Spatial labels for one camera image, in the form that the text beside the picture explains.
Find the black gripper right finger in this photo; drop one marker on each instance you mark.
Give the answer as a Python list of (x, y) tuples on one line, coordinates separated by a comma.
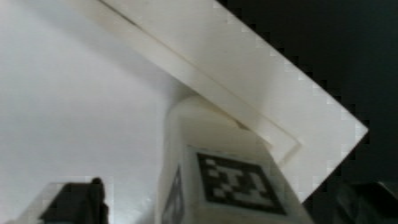
[(366, 203)]

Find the white square tabletop part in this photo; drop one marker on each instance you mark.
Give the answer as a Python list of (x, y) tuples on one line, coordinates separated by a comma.
[(91, 83)]

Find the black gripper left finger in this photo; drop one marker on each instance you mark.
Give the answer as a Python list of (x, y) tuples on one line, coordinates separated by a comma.
[(78, 206)]

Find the white leg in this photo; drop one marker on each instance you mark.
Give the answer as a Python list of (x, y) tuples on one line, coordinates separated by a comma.
[(221, 186)]

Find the white U-shaped fence wall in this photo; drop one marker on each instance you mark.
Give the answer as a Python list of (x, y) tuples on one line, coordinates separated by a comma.
[(306, 125)]

